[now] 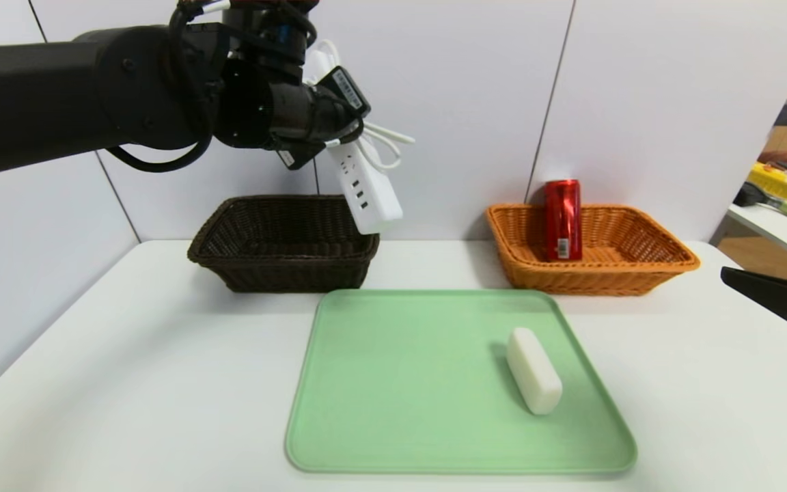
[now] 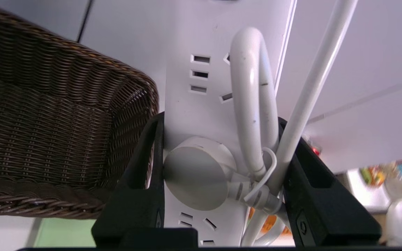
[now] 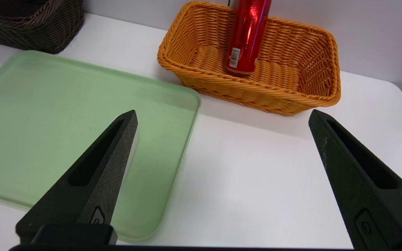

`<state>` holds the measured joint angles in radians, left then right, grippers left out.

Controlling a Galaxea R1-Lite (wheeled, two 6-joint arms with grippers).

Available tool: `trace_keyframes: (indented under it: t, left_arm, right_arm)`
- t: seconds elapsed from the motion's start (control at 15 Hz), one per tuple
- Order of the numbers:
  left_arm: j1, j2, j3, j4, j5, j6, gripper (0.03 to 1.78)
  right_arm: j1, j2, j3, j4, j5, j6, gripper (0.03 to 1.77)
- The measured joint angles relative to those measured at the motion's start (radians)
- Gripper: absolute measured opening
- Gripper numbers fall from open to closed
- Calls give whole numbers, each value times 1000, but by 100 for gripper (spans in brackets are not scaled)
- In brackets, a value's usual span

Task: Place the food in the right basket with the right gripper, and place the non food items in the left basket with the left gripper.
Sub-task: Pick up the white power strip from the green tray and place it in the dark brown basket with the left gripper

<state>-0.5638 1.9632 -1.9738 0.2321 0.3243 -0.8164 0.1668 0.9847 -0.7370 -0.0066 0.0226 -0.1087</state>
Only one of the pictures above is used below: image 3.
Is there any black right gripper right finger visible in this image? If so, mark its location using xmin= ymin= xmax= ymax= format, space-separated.
xmin=308 ymin=109 xmax=402 ymax=251

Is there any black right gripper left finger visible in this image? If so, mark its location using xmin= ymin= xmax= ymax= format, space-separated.
xmin=15 ymin=110 xmax=139 ymax=244

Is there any light green plastic tray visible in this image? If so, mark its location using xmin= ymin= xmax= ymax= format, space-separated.
xmin=0 ymin=50 xmax=201 ymax=243

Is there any dark brown wicker basket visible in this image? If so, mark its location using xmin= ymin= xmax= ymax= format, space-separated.
xmin=0 ymin=0 xmax=84 ymax=54

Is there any orange wicker basket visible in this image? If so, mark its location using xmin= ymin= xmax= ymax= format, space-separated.
xmin=157 ymin=1 xmax=341 ymax=116

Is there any red drink can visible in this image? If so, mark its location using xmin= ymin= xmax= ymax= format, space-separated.
xmin=226 ymin=0 xmax=272 ymax=76

